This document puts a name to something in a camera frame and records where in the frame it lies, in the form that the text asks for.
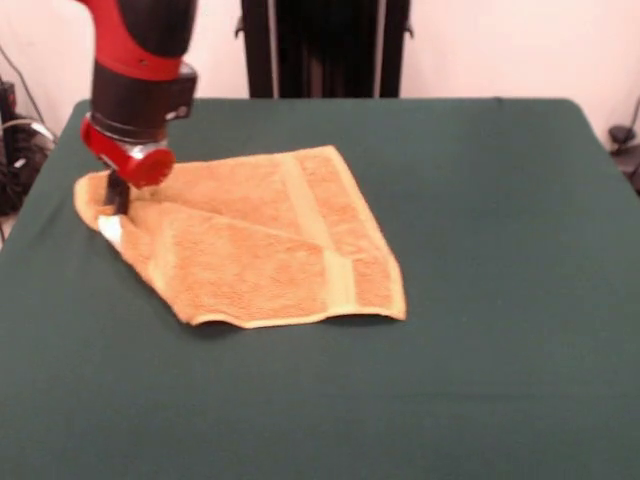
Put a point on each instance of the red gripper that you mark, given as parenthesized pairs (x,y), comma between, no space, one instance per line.
(135,162)

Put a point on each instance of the orange terry towel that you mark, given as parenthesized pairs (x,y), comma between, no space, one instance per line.
(260,250)

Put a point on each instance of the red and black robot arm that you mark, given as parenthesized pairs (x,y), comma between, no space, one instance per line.
(140,60)

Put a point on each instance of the dark green table cloth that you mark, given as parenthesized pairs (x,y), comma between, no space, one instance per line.
(450,300)

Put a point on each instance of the black wall power adapter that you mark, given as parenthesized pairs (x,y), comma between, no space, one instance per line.
(7,100)

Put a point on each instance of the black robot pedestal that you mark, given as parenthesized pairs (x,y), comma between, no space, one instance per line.
(325,50)

